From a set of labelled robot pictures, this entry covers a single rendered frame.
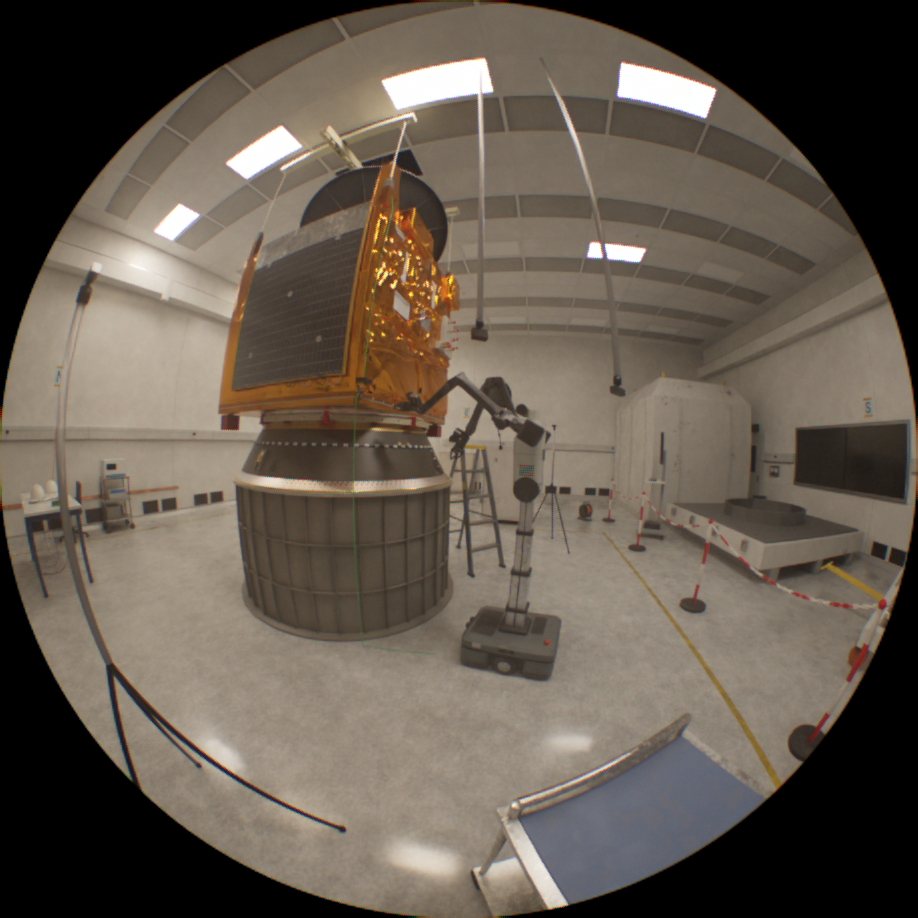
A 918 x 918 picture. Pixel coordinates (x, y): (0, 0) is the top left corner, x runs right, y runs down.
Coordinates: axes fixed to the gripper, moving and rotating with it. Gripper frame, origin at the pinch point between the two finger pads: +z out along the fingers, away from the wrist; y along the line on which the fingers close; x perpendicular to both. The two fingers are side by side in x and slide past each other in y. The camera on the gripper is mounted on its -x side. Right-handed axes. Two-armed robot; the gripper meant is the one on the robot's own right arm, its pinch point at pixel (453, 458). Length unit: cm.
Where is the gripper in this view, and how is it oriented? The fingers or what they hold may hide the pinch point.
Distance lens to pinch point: 231.7
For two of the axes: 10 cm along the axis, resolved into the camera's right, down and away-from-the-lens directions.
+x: 7.9, 5.4, -2.9
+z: -5.0, 8.4, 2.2
